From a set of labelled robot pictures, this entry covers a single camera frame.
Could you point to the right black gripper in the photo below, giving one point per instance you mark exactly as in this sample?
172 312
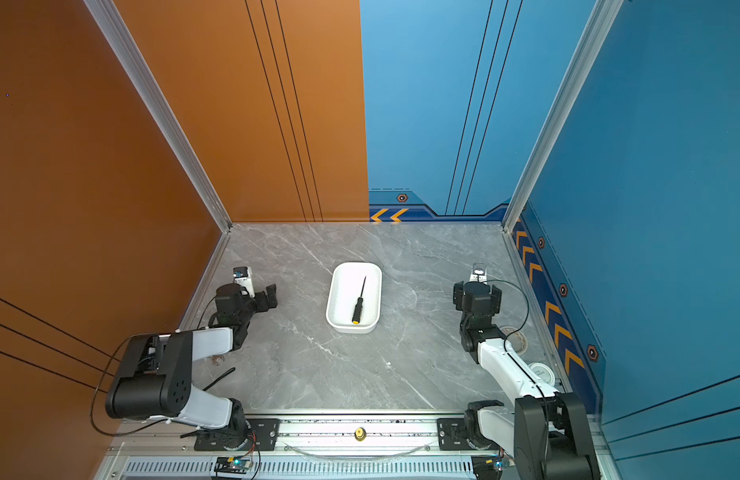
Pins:
458 295

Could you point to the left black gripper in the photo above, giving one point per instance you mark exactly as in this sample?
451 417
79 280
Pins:
270 296

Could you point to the white plastic bin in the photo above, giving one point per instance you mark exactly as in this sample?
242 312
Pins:
344 290

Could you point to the black yellow screwdriver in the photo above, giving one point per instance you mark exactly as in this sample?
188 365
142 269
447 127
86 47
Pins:
358 308

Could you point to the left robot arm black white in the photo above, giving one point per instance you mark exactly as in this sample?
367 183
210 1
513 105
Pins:
154 378

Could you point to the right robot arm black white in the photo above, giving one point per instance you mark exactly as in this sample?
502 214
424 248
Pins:
544 431

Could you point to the white round lid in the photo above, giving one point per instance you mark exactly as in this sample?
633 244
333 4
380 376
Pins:
544 372

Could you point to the right small circuit board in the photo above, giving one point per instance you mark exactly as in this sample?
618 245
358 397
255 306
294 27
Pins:
491 467

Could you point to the left green circuit board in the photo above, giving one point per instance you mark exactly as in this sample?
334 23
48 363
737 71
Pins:
233 467

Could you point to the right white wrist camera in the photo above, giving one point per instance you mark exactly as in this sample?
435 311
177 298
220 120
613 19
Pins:
478 273

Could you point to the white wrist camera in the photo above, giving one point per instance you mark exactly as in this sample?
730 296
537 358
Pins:
478 273
242 276

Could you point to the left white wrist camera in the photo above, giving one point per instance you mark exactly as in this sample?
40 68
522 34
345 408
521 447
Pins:
242 276

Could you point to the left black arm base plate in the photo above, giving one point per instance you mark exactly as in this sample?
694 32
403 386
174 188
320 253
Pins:
260 434

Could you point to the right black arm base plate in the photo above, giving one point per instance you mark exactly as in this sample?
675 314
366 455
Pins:
452 435

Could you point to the aluminium front rail frame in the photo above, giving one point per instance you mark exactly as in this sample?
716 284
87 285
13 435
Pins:
312 444

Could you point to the brass knob on rail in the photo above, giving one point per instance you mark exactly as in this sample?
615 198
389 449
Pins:
360 434

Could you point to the left aluminium corner post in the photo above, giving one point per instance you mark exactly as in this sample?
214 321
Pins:
115 31

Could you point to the aluminium corner post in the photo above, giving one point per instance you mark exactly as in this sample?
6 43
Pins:
115 31
586 52

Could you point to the right aluminium corner post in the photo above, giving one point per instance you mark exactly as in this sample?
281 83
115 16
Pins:
586 52

